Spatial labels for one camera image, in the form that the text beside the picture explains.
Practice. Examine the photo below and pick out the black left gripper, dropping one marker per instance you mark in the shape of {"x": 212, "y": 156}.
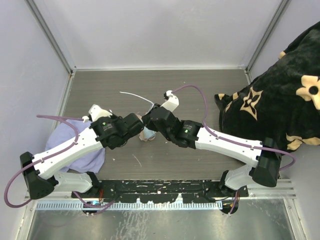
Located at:
{"x": 115, "y": 117}

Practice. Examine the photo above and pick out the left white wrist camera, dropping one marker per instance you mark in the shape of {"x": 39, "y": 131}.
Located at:
{"x": 96, "y": 112}

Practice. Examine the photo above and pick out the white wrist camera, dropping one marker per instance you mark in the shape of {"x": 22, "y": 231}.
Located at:
{"x": 96, "y": 112}
{"x": 171, "y": 101}

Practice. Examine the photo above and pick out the slotted white cable duct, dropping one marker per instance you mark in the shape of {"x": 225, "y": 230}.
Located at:
{"x": 178, "y": 205}

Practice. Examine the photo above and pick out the black paint-splattered base plate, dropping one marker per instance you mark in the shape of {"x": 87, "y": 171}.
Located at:
{"x": 158, "y": 191}

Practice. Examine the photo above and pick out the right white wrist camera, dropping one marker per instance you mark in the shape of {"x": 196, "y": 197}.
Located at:
{"x": 171, "y": 101}

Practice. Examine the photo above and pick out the black floral plush blanket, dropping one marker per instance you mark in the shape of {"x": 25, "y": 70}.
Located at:
{"x": 283, "y": 103}

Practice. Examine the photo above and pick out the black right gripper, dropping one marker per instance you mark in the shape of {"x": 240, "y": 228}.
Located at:
{"x": 148, "y": 123}

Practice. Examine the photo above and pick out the flag print glasses case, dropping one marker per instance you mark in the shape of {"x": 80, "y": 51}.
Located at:
{"x": 141, "y": 137}

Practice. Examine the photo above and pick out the light blue cleaning cloth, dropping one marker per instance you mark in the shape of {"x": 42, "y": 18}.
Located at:
{"x": 148, "y": 134}

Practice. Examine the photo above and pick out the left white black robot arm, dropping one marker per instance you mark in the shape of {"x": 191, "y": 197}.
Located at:
{"x": 42, "y": 171}

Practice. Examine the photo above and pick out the aluminium frame post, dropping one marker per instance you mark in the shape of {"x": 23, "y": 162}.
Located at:
{"x": 42, "y": 14}
{"x": 280, "y": 9}

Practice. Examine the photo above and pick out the aluminium front rail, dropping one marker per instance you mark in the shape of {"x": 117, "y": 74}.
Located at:
{"x": 284, "y": 189}

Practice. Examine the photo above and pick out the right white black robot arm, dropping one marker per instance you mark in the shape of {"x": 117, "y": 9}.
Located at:
{"x": 261, "y": 159}

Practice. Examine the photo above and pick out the right aluminium frame post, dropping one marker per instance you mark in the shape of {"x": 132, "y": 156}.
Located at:
{"x": 280, "y": 9}

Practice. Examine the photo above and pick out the white rectangular sunglasses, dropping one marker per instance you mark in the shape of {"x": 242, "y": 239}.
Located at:
{"x": 151, "y": 103}

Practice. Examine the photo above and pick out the left aluminium frame post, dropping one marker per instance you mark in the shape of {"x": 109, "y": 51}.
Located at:
{"x": 42, "y": 14}

